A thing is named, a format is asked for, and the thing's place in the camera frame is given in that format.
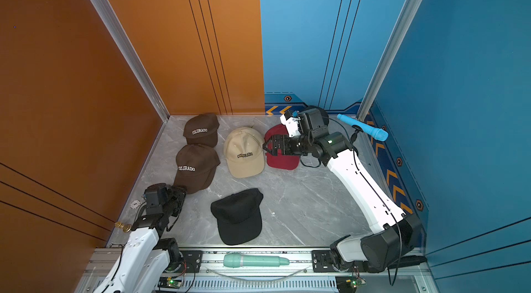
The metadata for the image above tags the beige cap back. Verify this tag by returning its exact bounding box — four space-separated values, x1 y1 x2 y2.
223 127 266 178

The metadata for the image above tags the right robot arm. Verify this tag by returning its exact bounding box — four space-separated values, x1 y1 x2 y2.
263 108 423 272

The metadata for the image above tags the mint green microphone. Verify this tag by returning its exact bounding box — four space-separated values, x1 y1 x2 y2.
223 253 290 268

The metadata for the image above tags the right circuit board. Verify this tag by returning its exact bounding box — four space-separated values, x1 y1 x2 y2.
335 276 366 293

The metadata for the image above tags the blue microphone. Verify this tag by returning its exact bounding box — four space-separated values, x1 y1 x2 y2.
337 114 389 141

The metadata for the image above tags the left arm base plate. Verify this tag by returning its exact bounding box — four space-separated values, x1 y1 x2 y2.
165 250 203 275

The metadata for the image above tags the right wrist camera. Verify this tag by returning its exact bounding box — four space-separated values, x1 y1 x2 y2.
280 110 301 138

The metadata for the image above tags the black cap front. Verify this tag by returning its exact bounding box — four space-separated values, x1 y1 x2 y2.
210 188 264 245

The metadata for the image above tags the left green circuit board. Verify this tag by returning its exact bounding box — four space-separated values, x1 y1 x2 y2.
156 277 183 290

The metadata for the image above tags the brown cap back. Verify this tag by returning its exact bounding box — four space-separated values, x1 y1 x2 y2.
183 113 219 148

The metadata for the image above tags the black microphone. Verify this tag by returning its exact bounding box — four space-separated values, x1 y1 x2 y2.
396 255 427 268

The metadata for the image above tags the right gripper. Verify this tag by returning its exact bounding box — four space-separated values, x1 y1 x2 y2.
263 134 315 156

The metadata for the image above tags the black microphone stand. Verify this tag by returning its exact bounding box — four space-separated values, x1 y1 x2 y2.
350 125 363 155

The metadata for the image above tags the brown cap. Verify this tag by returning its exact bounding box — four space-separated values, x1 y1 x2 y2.
183 113 219 148
174 145 221 194

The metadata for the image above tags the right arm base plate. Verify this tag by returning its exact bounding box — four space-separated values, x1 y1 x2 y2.
311 250 365 273

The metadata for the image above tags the black cap back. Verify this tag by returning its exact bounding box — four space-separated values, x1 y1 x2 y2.
299 106 330 129

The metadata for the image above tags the maroon cap front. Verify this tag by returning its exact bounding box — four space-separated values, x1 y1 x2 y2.
265 124 300 171

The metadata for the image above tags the aluminium front rail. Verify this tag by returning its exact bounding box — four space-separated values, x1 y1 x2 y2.
74 245 441 293

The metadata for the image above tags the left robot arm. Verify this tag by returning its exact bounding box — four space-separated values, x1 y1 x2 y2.
94 183 187 292

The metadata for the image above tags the black cap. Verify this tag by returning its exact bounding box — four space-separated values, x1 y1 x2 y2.
299 106 330 129
210 188 264 245

